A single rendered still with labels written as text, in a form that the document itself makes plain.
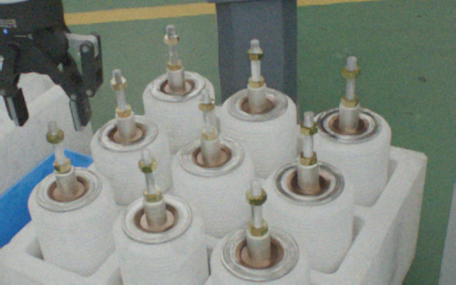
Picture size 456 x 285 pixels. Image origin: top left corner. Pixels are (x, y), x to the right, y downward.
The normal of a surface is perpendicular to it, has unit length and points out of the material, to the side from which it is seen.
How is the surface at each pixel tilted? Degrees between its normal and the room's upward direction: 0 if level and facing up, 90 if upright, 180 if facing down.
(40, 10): 90
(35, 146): 90
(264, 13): 90
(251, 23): 90
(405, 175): 0
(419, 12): 0
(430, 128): 0
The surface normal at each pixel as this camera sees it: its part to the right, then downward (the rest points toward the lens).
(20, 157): 0.82, 0.27
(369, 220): -0.11, -0.79
